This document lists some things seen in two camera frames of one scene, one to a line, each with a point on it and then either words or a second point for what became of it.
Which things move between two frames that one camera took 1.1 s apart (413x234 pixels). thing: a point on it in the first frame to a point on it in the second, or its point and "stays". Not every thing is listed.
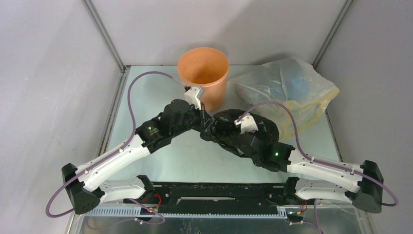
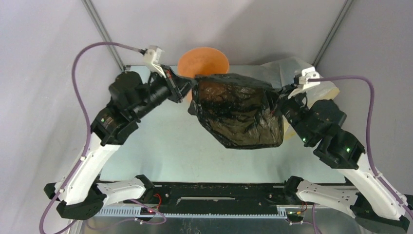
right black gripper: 224,128 to 284,102
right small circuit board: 296,214 stays
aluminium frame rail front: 137,212 stays
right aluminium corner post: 331,33 stays
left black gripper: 205,119 to 180,87
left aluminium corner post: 95,15 stays
